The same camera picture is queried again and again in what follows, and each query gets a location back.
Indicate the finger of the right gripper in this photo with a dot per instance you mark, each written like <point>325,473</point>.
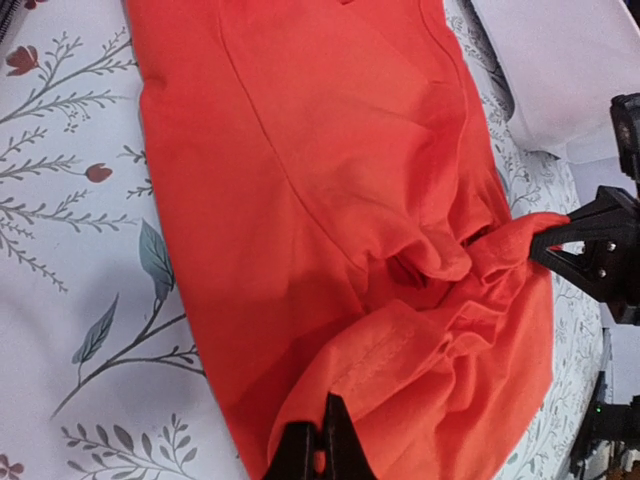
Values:
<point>580,272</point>
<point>613,216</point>

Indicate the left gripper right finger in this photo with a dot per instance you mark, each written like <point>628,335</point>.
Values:
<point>344,456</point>

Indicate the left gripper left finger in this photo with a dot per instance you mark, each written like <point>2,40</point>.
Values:
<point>298,454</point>

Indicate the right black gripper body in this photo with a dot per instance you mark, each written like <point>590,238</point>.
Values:
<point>622,314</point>

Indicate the red orange garment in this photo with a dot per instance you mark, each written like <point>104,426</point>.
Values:
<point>336,225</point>

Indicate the white plastic laundry bin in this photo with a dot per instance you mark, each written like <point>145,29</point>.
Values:
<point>563,62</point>

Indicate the floral patterned table mat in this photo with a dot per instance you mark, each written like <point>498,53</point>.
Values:
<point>101,377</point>

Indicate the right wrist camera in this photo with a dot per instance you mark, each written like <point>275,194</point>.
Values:
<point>624,111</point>

